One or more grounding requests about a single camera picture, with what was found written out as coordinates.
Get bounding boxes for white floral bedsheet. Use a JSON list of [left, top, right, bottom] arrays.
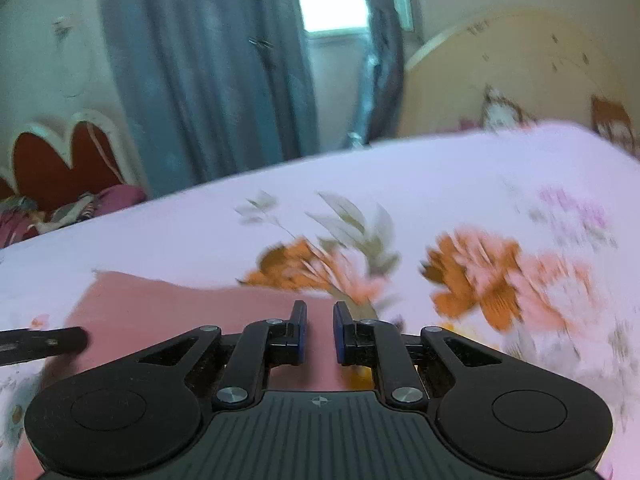
[[0, 120, 640, 480]]

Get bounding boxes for round yellow board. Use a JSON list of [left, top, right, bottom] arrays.
[[397, 7, 640, 162]]

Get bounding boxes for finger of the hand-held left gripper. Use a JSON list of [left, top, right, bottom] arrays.
[[0, 326, 90, 367]]

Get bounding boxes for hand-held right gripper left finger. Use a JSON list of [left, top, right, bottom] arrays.
[[137, 300, 307, 410]]

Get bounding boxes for blue curtain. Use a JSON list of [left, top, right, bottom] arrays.
[[344, 0, 417, 147], [95, 0, 321, 199]]

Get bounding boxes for pink pants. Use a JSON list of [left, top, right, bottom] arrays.
[[15, 271, 386, 480]]

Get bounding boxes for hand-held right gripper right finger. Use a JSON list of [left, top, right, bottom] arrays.
[[333, 300, 504, 407]]

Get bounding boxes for red scalloped headboard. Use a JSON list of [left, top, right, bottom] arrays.
[[0, 109, 147, 212]]

